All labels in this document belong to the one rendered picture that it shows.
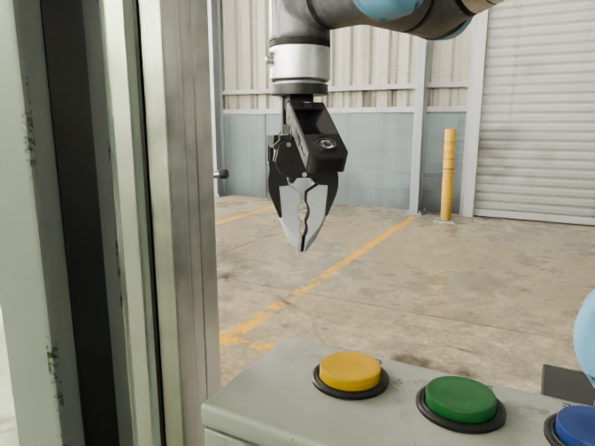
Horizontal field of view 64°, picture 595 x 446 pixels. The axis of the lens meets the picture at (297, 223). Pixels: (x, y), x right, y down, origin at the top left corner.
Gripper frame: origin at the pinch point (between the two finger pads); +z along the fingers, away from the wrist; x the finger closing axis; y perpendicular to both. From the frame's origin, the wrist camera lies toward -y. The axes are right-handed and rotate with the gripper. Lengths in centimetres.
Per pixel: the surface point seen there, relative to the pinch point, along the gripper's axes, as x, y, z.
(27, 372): 20.4, -38.0, -4.6
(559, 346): -155, 128, 91
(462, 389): -2.1, -35.6, 0.3
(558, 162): -361, 388, 25
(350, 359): 3.3, -30.7, 0.3
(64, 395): 18.8, -38.9, -3.8
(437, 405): 0.0, -36.5, 0.5
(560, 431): -5.3, -39.8, 0.6
